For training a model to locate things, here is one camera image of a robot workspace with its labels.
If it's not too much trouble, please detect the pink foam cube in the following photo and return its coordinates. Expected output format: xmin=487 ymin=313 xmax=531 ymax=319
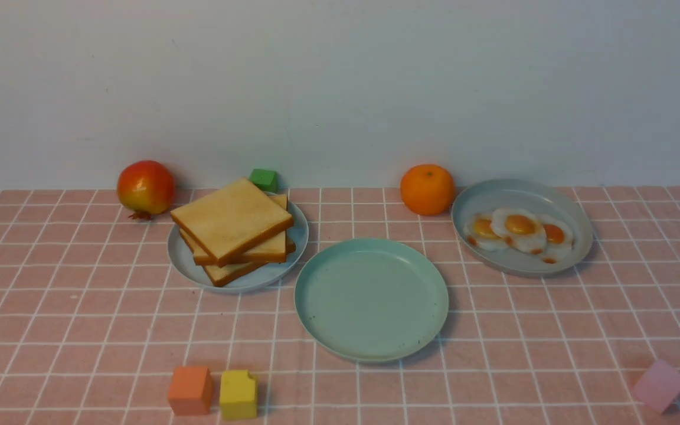
xmin=631 ymin=359 xmax=680 ymax=414

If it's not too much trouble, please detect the pink checkered tablecloth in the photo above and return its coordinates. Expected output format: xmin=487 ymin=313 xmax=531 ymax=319
xmin=0 ymin=186 xmax=680 ymax=424

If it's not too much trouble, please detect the green foam cube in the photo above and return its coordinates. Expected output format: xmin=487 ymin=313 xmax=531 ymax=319
xmin=249 ymin=169 xmax=280 ymax=193

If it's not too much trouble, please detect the light blue bread plate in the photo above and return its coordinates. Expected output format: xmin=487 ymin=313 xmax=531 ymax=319
xmin=167 ymin=193 xmax=310 ymax=294

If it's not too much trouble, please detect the red yellow pomegranate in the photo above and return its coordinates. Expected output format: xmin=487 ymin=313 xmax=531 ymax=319
xmin=116 ymin=161 xmax=177 ymax=220

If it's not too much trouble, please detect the grey egg plate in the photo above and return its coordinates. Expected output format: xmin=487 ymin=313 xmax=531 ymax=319
xmin=451 ymin=179 xmax=593 ymax=277

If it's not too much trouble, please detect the yellow foam cube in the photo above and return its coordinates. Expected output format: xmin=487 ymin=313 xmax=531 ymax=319
xmin=219 ymin=370 xmax=259 ymax=421

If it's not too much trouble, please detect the teal centre plate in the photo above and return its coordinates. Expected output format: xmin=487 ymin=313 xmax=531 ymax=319
xmin=294 ymin=238 xmax=450 ymax=364

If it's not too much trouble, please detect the orange fruit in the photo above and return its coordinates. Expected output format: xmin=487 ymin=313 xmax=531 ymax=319
xmin=400 ymin=164 xmax=456 ymax=216

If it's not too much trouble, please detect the orange foam cube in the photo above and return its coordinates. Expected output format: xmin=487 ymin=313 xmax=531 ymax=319
xmin=167 ymin=365 xmax=214 ymax=416

